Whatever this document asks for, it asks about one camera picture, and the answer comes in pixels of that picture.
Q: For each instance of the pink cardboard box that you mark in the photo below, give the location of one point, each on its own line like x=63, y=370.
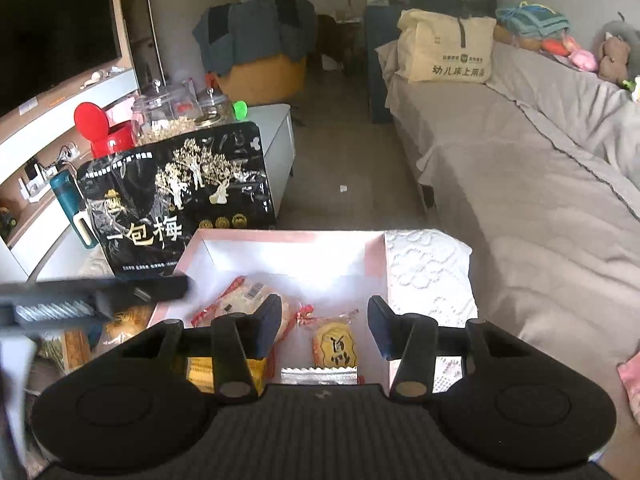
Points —
x=310, y=260

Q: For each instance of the white television cabinet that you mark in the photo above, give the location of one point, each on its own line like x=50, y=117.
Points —
x=50, y=120

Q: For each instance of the barcoded round rice cracker packet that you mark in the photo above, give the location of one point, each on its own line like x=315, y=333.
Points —
x=235, y=300

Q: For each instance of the pink plush toy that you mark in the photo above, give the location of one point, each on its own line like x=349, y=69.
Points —
x=582, y=59

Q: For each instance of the small glass jar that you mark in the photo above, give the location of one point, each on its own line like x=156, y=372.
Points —
x=215, y=107

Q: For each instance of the black printed snack bag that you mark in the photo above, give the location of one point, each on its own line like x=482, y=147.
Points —
x=175, y=200

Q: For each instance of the green plastic toy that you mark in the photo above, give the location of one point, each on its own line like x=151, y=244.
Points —
x=240, y=108

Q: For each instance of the grey covered sofa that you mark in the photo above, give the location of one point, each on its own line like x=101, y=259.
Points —
x=525, y=185

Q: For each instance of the white power strip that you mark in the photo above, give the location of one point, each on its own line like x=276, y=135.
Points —
x=69, y=152

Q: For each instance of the pink cloth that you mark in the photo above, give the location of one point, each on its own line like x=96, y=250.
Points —
x=631, y=375

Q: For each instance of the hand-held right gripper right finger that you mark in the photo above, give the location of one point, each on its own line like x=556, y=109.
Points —
x=382, y=325

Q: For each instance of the teal drinking bottle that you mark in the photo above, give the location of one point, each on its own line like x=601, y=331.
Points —
x=67, y=200

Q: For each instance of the folded teal blankets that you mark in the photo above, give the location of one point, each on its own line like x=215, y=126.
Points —
x=532, y=20

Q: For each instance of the dark blue cabinet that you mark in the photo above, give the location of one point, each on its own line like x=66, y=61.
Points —
x=380, y=65

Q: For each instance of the orange beanbag chair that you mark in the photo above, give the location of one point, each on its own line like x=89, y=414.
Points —
x=265, y=80

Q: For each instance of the beige bedding bag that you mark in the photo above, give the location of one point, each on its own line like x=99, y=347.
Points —
x=445, y=47

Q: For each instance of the long bread packet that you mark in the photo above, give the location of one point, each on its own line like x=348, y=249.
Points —
x=122, y=325

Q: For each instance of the white coffee table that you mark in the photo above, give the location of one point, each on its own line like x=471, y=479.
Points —
x=275, y=135

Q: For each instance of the silver foil snack packet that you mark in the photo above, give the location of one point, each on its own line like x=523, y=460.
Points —
x=320, y=376

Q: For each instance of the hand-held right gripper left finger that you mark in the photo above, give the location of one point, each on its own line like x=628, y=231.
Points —
x=267, y=322

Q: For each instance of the red lidded container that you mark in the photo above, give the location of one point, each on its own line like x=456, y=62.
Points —
x=97, y=127

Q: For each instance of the yellow snack packet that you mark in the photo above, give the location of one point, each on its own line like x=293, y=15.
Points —
x=200, y=372

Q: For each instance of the black television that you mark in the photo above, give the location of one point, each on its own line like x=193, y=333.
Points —
x=55, y=35

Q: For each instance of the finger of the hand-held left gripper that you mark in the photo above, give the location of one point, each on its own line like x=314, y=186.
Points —
x=125, y=286
x=122, y=305

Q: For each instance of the grey plush toy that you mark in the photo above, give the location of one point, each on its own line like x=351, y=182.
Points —
x=617, y=50

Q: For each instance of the yellow label cracker packet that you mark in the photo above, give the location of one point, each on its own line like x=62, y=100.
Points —
x=335, y=345

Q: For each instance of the glass jar with nuts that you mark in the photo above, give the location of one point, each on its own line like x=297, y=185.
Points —
x=162, y=115

